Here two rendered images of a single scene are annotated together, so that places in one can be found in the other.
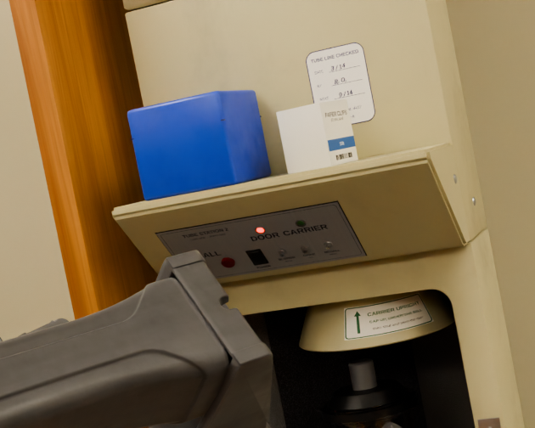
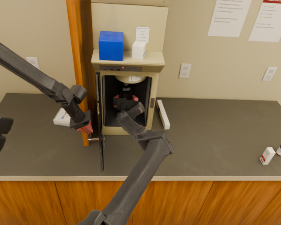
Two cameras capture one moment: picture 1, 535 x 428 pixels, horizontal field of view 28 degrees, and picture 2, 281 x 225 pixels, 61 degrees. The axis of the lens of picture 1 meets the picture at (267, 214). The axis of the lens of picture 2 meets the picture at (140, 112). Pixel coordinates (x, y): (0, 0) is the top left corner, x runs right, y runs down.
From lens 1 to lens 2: 0.63 m
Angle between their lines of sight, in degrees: 45
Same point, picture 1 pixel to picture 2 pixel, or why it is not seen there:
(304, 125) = (138, 50)
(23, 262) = (19, 23)
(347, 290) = (132, 74)
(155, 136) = (105, 47)
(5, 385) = (151, 172)
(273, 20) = (130, 16)
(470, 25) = not seen: outside the picture
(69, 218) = (76, 58)
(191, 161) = (113, 54)
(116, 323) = (159, 152)
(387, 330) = (137, 80)
